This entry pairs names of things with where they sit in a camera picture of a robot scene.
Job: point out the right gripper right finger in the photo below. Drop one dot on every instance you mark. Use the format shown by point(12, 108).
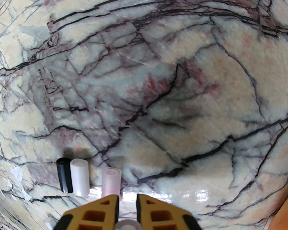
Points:
point(163, 214)

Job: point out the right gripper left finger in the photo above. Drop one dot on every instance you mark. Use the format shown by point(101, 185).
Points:
point(93, 214)

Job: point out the white pen cap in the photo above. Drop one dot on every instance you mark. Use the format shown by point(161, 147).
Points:
point(79, 177)
point(127, 225)

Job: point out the pink translucent pen cap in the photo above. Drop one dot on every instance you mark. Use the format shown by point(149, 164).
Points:
point(111, 183)

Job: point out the black pen cap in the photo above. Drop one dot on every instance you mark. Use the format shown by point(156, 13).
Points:
point(64, 175)

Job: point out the white tape scrap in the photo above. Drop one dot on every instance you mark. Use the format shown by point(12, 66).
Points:
point(49, 224)

